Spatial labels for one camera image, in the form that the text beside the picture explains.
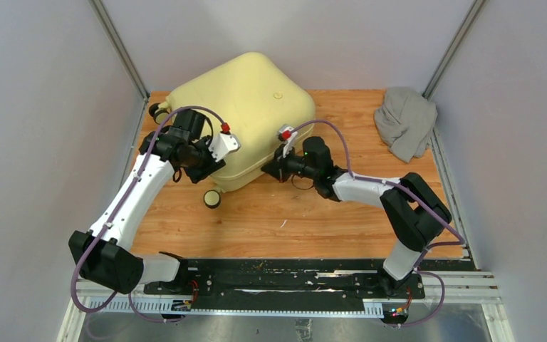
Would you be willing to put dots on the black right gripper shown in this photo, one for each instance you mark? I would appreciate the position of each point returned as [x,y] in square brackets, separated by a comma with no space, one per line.
[278,169]

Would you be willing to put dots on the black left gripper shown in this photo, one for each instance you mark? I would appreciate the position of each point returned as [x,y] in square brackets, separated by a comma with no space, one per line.
[196,174]

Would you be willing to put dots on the cream suitcase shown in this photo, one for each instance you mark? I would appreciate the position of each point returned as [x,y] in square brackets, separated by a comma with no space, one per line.
[256,99]

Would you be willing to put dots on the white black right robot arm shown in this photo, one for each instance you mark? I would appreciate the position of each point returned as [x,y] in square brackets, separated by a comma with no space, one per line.
[416,214]

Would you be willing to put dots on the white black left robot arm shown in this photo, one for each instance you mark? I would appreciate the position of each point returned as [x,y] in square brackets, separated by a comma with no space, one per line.
[197,142]

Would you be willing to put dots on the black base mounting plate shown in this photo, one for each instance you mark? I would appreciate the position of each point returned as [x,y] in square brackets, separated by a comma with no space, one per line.
[320,285]

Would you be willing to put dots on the grey crumpled cloth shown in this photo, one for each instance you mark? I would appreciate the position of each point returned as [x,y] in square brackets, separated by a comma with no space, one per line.
[405,121]

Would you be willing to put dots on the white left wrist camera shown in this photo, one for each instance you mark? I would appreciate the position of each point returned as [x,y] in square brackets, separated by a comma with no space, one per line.
[223,144]

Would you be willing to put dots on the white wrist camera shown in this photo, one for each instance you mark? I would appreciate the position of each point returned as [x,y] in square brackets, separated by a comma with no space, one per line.
[223,144]
[288,136]

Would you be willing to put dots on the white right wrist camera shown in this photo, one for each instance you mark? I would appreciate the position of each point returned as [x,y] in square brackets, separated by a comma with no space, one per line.
[288,136]

